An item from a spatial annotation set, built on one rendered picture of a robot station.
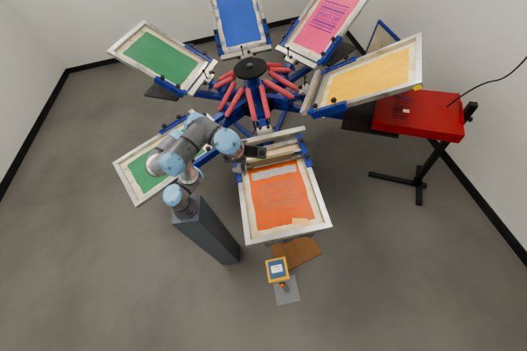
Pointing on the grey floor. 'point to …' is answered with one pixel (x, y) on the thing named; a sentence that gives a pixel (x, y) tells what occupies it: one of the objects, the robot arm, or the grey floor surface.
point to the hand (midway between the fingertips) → (246, 158)
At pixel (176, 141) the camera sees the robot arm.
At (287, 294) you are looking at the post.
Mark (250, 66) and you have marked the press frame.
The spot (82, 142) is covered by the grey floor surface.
